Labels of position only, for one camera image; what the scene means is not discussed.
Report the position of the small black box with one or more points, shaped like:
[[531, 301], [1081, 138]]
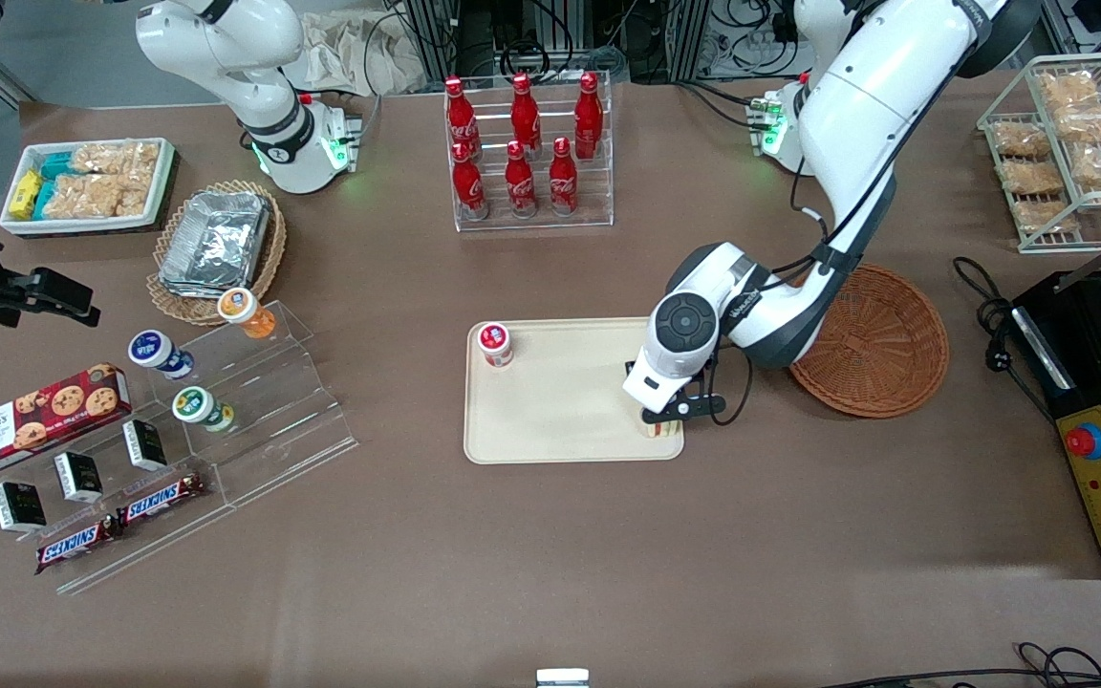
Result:
[[144, 444], [19, 506], [78, 478]]

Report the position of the beige cloth bag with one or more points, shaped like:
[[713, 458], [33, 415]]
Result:
[[350, 53]]

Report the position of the red cola bottle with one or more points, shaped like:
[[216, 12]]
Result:
[[520, 186], [461, 115], [469, 186], [563, 182], [589, 115], [525, 110]]

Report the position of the light oval wicker basket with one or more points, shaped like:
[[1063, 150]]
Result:
[[264, 268]]

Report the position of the red emergency stop button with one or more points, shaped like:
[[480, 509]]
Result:
[[1085, 441]]

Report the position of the dark aluminium frame rack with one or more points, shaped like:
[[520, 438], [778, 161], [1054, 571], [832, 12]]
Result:
[[493, 33]]

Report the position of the clear acrylic stepped display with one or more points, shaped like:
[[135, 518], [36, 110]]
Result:
[[283, 401]]

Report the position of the black countertop appliance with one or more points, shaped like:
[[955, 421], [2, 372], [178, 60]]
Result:
[[1081, 334]]

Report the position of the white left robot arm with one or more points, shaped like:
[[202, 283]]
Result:
[[856, 124]]

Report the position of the orange lid yogurt cup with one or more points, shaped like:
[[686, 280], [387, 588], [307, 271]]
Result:
[[243, 311]]

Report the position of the beige plastic tray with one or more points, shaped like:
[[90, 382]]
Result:
[[560, 401]]

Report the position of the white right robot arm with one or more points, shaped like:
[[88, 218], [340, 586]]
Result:
[[264, 105]]

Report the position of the white rectangular snack tray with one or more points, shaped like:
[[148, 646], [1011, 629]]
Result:
[[161, 186]]

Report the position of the Snickers chocolate bar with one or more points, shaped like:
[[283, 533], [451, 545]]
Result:
[[77, 547], [161, 499]]

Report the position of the teal snack packet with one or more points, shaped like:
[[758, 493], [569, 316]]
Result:
[[55, 165], [46, 199]]

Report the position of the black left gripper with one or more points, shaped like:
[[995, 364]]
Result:
[[629, 366]]

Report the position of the triangle sandwich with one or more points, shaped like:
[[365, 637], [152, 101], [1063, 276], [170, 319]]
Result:
[[661, 431]]

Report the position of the yellow snack packet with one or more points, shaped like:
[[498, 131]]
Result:
[[25, 194]]

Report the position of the white block at table edge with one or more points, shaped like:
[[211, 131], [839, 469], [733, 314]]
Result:
[[562, 678]]

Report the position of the brown round wicker basket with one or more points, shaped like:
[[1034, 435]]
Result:
[[885, 354]]

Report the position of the red Walkers cookie box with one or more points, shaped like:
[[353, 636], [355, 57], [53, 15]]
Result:
[[34, 420]]

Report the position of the green lid yogurt cup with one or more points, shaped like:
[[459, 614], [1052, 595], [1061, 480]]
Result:
[[195, 407]]

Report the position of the blue lid yogurt cup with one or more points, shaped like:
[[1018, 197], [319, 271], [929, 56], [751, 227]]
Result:
[[154, 351]]

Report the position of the stacked foil containers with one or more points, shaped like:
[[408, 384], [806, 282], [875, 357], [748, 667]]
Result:
[[216, 244]]

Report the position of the bagged rice cracker snack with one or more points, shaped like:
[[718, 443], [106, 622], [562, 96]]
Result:
[[116, 158], [92, 196]]

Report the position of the red lid yogurt cup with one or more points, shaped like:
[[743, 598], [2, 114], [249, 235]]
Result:
[[495, 342]]

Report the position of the clear acrylic bottle rack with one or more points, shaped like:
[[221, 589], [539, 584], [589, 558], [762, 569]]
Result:
[[598, 205]]

